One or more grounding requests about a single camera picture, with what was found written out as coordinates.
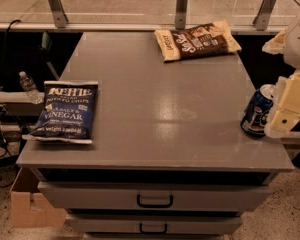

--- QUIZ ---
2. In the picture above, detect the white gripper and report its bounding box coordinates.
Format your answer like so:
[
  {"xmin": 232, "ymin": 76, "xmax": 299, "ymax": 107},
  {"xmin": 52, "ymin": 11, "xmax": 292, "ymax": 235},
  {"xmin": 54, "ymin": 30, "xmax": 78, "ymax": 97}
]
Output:
[{"xmin": 262, "ymin": 12, "xmax": 300, "ymax": 138}]

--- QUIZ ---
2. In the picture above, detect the blue pepsi can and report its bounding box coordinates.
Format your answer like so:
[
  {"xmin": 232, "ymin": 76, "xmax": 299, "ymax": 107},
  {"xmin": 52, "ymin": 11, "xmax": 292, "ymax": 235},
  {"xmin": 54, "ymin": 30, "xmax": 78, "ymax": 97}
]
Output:
[{"xmin": 240, "ymin": 84, "xmax": 275, "ymax": 138}]

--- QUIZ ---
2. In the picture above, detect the brown snack bag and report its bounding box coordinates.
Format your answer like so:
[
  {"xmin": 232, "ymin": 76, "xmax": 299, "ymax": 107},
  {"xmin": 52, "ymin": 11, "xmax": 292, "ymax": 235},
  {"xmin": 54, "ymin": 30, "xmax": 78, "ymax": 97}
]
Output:
[{"xmin": 154, "ymin": 20, "xmax": 241, "ymax": 62}]

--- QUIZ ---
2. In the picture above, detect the grey drawer cabinet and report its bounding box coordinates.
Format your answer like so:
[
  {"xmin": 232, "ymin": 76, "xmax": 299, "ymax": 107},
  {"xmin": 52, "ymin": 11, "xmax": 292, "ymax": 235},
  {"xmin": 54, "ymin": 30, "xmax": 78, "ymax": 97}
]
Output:
[{"xmin": 18, "ymin": 32, "xmax": 292, "ymax": 240}]

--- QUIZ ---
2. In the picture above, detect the blue kettle chips bag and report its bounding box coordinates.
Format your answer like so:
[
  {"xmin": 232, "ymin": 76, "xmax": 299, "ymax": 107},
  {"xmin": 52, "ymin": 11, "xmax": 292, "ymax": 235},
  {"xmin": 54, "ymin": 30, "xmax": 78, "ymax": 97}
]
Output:
[{"xmin": 22, "ymin": 81, "xmax": 98, "ymax": 144}]

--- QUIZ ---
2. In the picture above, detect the upper grey drawer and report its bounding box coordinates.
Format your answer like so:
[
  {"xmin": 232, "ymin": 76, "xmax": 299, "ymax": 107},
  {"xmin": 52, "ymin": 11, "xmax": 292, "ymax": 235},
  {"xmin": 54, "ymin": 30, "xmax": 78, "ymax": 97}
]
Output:
[{"xmin": 38, "ymin": 182, "xmax": 270, "ymax": 212}]

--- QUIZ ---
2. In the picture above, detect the grey drawer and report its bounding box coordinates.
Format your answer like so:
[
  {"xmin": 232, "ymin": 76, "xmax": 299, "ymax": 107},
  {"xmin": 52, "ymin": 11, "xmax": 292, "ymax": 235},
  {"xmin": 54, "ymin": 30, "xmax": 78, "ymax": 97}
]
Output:
[
  {"xmin": 67, "ymin": 215, "xmax": 242, "ymax": 235},
  {"xmin": 38, "ymin": 182, "xmax": 270, "ymax": 212}
]

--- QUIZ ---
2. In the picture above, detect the clear plastic water bottle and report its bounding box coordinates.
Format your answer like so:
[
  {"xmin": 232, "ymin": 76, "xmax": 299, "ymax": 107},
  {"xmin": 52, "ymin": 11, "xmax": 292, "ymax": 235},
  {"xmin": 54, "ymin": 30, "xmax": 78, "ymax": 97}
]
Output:
[{"xmin": 19, "ymin": 71, "xmax": 43, "ymax": 104}]

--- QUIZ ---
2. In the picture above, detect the lower grey drawer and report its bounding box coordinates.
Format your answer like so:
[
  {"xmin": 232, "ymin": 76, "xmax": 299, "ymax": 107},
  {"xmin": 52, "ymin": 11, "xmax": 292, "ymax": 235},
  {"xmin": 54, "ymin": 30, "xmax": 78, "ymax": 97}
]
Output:
[{"xmin": 67, "ymin": 215, "xmax": 242, "ymax": 235}]

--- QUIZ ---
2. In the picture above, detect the cardboard box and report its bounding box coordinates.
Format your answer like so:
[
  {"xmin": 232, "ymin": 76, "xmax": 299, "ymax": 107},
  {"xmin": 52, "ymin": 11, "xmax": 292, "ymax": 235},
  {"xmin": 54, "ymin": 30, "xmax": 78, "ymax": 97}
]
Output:
[{"xmin": 10, "ymin": 168, "xmax": 66, "ymax": 228}]

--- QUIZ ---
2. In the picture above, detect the right metal bracket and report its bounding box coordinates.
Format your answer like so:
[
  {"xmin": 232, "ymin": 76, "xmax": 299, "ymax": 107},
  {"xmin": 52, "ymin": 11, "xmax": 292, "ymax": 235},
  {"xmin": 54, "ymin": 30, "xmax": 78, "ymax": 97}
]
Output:
[{"xmin": 253, "ymin": 0, "xmax": 277, "ymax": 31}]

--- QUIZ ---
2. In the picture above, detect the metal bracket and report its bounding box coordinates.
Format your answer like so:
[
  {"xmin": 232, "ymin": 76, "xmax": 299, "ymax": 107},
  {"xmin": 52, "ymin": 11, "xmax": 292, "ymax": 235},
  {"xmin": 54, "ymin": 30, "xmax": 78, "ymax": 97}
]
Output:
[
  {"xmin": 175, "ymin": 0, "xmax": 188, "ymax": 30},
  {"xmin": 253, "ymin": 0, "xmax": 277, "ymax": 31},
  {"xmin": 48, "ymin": 0, "xmax": 68, "ymax": 28}
]

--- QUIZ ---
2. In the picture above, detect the middle metal bracket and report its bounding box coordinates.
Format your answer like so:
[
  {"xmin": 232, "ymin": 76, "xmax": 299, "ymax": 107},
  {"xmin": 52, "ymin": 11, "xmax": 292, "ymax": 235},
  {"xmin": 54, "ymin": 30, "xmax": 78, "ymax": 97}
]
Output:
[{"xmin": 175, "ymin": 0, "xmax": 188, "ymax": 30}]

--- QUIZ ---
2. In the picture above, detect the left metal bracket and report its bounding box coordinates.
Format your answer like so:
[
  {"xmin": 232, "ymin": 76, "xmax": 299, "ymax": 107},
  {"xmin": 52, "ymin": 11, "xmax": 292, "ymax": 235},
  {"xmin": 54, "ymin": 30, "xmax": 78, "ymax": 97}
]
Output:
[{"xmin": 48, "ymin": 0, "xmax": 68, "ymax": 28}]

